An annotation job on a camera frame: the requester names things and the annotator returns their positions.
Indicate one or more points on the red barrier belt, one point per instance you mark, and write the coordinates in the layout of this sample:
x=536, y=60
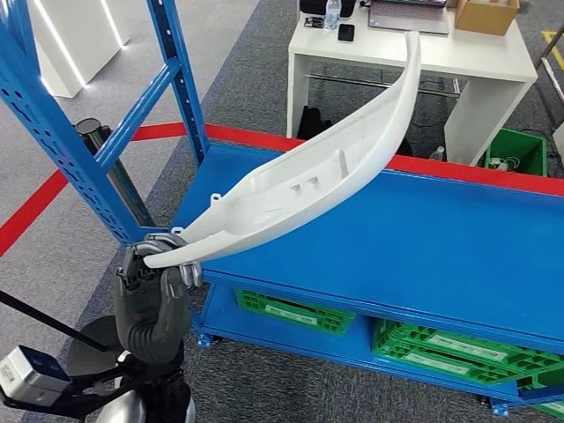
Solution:
x=31, y=210
x=485, y=178

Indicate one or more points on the grey laptop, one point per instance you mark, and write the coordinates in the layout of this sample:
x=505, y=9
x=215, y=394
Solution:
x=408, y=14

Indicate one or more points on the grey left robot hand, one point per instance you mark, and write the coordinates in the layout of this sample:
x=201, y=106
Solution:
x=149, y=321

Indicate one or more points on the brown cardboard box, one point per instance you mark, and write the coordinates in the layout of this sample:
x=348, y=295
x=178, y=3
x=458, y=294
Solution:
x=485, y=14

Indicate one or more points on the clear water bottle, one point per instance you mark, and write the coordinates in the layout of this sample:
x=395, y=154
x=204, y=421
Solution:
x=331, y=13

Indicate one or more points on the black pouch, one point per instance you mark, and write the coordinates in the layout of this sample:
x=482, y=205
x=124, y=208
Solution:
x=312, y=6

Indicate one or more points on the small dark card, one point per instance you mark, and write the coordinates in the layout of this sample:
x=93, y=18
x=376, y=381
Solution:
x=313, y=22

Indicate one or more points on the green folding plastic crate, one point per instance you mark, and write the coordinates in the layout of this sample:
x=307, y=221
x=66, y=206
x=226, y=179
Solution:
x=247, y=299
x=550, y=408
x=300, y=318
x=463, y=347
x=434, y=365

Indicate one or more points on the blue metal shelf rack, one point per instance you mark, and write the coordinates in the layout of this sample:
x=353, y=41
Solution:
x=418, y=245

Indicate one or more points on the green open plastic bin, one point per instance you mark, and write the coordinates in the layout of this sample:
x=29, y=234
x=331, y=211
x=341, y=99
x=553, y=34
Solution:
x=524, y=152

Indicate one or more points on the white cabinet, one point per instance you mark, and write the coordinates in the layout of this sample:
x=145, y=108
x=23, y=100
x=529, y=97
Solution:
x=559, y=143

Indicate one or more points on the grey metal frame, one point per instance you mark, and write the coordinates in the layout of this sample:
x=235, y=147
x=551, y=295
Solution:
x=556, y=70

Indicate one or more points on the black bag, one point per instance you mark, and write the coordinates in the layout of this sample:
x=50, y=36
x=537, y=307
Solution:
x=312, y=122

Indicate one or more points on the small clear plastic bottle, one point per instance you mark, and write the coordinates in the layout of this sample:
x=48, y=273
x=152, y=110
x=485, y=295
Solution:
x=437, y=153

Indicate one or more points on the black round stool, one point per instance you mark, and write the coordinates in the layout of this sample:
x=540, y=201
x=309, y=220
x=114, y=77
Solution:
x=405, y=149

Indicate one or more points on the white desk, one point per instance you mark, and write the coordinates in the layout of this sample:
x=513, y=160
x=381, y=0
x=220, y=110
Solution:
x=440, y=52

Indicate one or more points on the white plastic shell part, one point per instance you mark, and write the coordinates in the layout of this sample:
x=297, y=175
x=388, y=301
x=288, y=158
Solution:
x=308, y=192

